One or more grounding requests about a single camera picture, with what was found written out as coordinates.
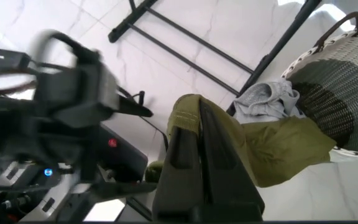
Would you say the green printed shirt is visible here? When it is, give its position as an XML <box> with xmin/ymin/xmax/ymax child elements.
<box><xmin>144</xmin><ymin>93</ymin><xmax>337</xmax><ymax>188</ymax></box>

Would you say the white laundry basket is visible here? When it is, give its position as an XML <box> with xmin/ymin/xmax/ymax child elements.
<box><xmin>280</xmin><ymin>11</ymin><xmax>358</xmax><ymax>159</ymax></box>

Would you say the black clothes rack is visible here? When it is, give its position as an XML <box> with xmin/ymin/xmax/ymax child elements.
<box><xmin>108</xmin><ymin>0</ymin><xmax>323</xmax><ymax>113</ymax></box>

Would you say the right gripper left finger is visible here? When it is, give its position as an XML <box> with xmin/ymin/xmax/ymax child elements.
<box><xmin>152</xmin><ymin>126</ymin><xmax>205</xmax><ymax>218</ymax></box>

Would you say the black cable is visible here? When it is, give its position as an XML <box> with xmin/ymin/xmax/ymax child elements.
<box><xmin>31</xmin><ymin>29</ymin><xmax>101</xmax><ymax>68</ymax></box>

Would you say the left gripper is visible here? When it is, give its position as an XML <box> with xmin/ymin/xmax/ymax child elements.
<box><xmin>34</xmin><ymin>62</ymin><xmax>154</xmax><ymax>128</ymax></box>

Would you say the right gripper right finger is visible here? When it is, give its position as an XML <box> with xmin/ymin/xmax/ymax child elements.
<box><xmin>199</xmin><ymin>99</ymin><xmax>265</xmax><ymax>218</ymax></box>

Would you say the pale grey garment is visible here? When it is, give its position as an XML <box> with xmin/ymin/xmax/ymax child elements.
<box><xmin>232</xmin><ymin>79</ymin><xmax>306</xmax><ymax>124</ymax></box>

